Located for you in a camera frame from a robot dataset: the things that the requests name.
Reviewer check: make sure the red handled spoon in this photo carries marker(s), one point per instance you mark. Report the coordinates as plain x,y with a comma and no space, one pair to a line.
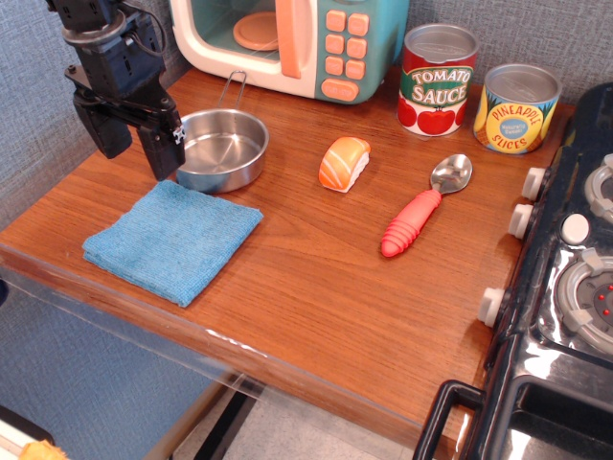
450,176

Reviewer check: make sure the blue folded cloth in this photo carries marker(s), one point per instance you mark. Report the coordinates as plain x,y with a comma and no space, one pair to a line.
173,241

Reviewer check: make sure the pineapple slices can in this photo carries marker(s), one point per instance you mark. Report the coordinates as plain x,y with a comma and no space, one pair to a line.
517,105

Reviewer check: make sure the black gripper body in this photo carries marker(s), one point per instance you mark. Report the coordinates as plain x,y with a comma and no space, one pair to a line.
121,62

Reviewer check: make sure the salmon sushi toy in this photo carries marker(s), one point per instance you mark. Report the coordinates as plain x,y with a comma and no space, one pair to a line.
343,162

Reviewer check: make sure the yellow object at corner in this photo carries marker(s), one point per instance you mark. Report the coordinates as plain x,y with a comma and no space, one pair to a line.
42,450

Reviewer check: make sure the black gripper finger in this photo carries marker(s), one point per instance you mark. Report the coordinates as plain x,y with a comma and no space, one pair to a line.
109,133
164,155

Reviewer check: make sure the orange plate in microwave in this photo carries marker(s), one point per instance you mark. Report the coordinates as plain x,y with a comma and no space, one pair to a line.
257,31

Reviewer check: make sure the small steel pan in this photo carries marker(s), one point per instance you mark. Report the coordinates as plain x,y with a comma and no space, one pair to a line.
224,146

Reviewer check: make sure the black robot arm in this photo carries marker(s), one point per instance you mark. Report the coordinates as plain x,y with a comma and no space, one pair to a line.
118,93

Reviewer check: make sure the tomato sauce can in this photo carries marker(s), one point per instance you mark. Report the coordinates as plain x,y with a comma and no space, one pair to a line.
436,75

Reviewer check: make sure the black toy stove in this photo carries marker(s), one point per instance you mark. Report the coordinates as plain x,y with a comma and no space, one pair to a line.
548,388

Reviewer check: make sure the toy microwave oven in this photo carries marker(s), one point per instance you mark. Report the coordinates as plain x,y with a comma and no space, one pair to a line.
333,51

